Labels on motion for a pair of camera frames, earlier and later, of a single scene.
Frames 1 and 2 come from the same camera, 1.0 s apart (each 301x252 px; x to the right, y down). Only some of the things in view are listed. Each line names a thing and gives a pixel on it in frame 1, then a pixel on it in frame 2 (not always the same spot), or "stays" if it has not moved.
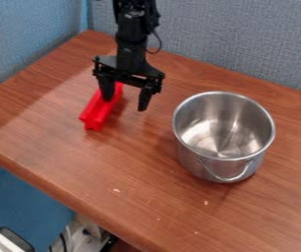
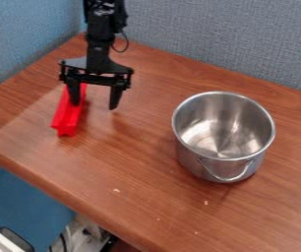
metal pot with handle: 223,130 stays
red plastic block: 98,107 to 68,111
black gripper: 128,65 to 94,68
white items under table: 81,237 stays
